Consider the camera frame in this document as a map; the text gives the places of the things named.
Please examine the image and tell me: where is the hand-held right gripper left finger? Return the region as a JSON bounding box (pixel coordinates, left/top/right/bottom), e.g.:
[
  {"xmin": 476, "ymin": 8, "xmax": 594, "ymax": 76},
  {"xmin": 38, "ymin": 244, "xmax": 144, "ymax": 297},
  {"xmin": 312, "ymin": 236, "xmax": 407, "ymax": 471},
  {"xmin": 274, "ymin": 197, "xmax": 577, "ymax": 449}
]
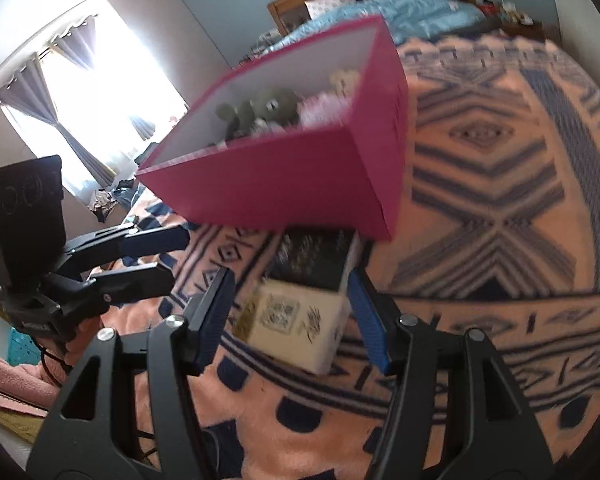
[{"xmin": 27, "ymin": 266, "xmax": 236, "ymax": 480}]

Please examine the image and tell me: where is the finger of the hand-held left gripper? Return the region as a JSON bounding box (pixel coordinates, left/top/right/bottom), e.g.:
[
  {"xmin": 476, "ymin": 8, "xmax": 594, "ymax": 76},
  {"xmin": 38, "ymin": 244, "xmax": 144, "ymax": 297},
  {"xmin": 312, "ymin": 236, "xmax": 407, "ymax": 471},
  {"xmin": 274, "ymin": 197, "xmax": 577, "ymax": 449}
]
[
  {"xmin": 62, "ymin": 224, "xmax": 191, "ymax": 274},
  {"xmin": 80, "ymin": 262, "xmax": 177, "ymax": 307}
]

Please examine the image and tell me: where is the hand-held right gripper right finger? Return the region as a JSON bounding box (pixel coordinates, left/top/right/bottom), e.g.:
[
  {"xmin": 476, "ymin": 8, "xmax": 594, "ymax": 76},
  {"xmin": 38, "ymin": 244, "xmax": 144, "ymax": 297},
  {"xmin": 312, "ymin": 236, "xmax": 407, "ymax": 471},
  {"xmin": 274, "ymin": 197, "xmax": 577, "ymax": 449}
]
[{"xmin": 347, "ymin": 270, "xmax": 553, "ymax": 480}]

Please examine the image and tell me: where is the black and white printed box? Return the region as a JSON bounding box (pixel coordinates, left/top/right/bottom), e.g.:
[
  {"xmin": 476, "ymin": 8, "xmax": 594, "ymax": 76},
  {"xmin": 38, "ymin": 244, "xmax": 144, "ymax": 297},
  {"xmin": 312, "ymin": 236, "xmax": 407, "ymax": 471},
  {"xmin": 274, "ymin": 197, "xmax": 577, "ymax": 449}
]
[{"xmin": 232, "ymin": 229, "xmax": 364, "ymax": 376}]

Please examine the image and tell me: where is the pink cardboard box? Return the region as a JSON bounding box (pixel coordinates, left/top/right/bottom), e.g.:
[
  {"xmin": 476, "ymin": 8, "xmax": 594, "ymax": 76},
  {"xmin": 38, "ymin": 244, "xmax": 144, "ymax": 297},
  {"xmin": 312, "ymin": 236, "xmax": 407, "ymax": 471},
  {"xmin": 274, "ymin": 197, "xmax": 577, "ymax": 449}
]
[{"xmin": 136, "ymin": 14, "xmax": 410, "ymax": 241}]

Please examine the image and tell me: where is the grey green plush toy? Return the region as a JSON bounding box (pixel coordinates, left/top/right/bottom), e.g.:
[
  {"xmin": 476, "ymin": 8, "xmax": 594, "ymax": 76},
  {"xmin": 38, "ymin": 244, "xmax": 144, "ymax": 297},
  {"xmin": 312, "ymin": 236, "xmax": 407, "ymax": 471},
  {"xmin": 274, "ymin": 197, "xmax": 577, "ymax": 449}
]
[{"xmin": 215, "ymin": 87, "xmax": 301, "ymax": 144}]

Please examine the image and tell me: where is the cream plush toy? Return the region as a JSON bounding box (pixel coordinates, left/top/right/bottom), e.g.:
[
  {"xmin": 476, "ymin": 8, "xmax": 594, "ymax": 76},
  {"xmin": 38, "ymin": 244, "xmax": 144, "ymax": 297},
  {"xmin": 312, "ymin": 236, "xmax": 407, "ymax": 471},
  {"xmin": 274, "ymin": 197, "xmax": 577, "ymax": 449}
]
[{"xmin": 327, "ymin": 67, "xmax": 364, "ymax": 99}]

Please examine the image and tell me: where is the person's left forearm pink sleeve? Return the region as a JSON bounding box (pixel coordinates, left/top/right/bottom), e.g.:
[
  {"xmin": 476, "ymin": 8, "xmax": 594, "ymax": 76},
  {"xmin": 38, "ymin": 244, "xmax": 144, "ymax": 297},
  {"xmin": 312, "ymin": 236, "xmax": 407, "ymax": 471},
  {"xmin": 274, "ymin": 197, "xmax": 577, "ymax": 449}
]
[{"xmin": 0, "ymin": 350, "xmax": 64, "ymax": 412}]

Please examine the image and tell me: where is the blue cloth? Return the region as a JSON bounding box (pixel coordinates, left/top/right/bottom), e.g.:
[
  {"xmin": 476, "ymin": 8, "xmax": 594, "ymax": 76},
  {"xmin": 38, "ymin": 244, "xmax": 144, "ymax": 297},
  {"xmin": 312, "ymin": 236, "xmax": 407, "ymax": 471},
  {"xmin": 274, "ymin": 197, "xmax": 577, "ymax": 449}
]
[{"xmin": 112, "ymin": 180, "xmax": 142, "ymax": 207}]

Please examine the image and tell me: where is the pile of clothes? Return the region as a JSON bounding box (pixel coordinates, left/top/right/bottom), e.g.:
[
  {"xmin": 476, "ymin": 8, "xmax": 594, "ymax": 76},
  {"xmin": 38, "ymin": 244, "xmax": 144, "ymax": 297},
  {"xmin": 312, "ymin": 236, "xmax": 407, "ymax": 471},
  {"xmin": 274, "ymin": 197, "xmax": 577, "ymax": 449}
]
[{"xmin": 87, "ymin": 187, "xmax": 116, "ymax": 224}]

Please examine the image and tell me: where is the grey tied curtain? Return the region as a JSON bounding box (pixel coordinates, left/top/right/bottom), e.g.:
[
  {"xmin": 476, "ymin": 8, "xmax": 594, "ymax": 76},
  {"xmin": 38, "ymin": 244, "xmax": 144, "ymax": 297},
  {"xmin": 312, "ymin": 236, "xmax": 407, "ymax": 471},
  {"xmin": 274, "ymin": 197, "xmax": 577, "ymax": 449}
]
[{"xmin": 0, "ymin": 55, "xmax": 117, "ymax": 189}]

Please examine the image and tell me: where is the teal plastic basket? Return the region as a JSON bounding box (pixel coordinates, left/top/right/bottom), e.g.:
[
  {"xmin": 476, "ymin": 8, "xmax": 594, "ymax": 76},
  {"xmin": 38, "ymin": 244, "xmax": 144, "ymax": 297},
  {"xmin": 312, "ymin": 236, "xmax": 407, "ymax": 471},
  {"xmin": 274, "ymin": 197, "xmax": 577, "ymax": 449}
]
[{"xmin": 9, "ymin": 327, "xmax": 46, "ymax": 367}]

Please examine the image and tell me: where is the orange and navy patterned blanket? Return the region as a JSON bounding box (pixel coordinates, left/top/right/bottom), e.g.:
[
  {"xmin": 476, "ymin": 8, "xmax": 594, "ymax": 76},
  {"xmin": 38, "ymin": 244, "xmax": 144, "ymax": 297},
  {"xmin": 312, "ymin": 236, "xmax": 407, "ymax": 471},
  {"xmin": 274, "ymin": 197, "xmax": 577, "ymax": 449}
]
[{"xmin": 87, "ymin": 30, "xmax": 600, "ymax": 480}]

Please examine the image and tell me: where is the pink plush toy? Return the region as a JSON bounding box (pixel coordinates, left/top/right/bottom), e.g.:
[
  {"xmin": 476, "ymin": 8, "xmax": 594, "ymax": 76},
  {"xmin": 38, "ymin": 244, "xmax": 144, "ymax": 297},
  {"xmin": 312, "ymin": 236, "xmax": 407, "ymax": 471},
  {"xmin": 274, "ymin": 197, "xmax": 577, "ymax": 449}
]
[{"xmin": 297, "ymin": 92, "xmax": 354, "ymax": 129}]

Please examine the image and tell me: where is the white patterned pillow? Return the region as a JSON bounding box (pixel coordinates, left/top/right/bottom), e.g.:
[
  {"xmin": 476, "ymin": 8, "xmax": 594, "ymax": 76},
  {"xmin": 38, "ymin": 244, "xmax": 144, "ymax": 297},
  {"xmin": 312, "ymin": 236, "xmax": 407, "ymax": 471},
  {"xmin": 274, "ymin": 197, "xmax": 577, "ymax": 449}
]
[{"xmin": 305, "ymin": 0, "xmax": 359, "ymax": 20}]

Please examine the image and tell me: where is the light blue duvet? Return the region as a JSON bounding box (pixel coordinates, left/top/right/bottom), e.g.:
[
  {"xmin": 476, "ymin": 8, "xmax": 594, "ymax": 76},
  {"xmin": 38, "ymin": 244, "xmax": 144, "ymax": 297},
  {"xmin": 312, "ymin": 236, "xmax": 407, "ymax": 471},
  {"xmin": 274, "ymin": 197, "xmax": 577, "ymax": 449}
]
[{"xmin": 250, "ymin": 0, "xmax": 487, "ymax": 61}]

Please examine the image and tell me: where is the wooden nightstand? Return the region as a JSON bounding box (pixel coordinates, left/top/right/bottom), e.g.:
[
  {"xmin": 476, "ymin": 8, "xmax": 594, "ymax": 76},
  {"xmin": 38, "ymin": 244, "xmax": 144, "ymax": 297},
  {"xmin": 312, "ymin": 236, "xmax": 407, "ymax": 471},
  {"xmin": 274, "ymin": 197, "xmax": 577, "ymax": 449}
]
[{"xmin": 495, "ymin": 17, "xmax": 564, "ymax": 45}]

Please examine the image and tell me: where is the black cable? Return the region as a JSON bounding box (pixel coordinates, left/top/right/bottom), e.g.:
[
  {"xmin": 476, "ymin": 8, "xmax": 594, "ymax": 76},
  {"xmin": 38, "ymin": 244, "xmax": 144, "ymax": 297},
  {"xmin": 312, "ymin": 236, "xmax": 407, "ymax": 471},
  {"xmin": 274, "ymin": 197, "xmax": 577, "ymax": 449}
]
[{"xmin": 40, "ymin": 340, "xmax": 72, "ymax": 377}]

